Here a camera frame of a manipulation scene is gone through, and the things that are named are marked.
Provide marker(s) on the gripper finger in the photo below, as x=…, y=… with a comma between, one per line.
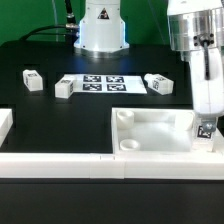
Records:
x=209, y=124

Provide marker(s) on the white fiducial marker sheet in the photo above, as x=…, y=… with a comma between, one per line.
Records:
x=94, y=83

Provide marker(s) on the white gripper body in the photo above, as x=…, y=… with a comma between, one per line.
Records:
x=208, y=94

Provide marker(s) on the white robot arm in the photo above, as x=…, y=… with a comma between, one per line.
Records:
x=196, y=31

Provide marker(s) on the white square table top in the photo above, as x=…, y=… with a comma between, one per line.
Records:
x=138, y=130

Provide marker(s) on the white U-shaped obstacle fence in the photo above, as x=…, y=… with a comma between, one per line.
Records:
x=190, y=165

